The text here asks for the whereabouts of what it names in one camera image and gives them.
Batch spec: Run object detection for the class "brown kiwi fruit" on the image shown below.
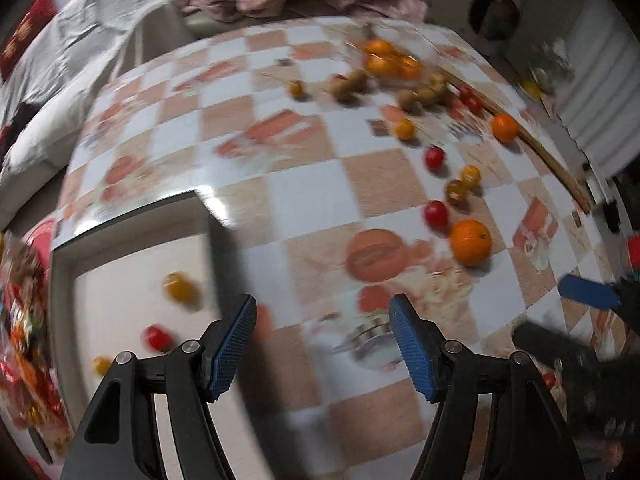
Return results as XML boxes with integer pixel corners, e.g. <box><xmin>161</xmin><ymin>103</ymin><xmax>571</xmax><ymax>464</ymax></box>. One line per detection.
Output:
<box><xmin>396</xmin><ymin>89</ymin><xmax>418</xmax><ymax>114</ymax></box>

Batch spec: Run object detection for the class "grey sofa cover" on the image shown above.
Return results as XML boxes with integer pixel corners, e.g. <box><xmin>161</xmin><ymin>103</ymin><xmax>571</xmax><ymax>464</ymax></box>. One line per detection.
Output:
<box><xmin>1</xmin><ymin>0</ymin><xmax>193</xmax><ymax>224</ymax></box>

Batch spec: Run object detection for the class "large orange mandarin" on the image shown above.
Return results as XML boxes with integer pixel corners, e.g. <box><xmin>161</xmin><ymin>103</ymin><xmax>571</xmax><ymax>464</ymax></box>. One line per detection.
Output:
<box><xmin>449</xmin><ymin>219</ymin><xmax>492</xmax><ymax>266</ymax></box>

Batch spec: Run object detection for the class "long wooden shoehorn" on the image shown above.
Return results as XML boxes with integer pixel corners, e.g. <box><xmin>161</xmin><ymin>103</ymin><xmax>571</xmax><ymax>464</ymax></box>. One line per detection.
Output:
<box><xmin>440</xmin><ymin>68</ymin><xmax>592</xmax><ymax>214</ymax></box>

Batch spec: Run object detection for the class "red cherry tomato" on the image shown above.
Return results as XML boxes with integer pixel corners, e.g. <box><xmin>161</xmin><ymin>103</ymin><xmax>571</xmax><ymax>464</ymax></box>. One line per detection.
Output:
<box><xmin>423</xmin><ymin>200</ymin><xmax>449</xmax><ymax>231</ymax></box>
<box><xmin>423</xmin><ymin>145</ymin><xmax>446</xmax><ymax>172</ymax></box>

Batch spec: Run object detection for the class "dark yellow cherry tomato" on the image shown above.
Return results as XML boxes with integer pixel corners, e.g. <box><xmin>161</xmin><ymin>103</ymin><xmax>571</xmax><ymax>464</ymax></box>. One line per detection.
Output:
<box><xmin>445</xmin><ymin>179</ymin><xmax>469</xmax><ymax>208</ymax></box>

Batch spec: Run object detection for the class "pile of snack packets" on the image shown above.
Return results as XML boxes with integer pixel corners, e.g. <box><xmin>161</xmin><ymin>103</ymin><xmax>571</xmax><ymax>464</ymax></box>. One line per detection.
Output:
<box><xmin>1</xmin><ymin>232</ymin><xmax>72</xmax><ymax>464</ymax></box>

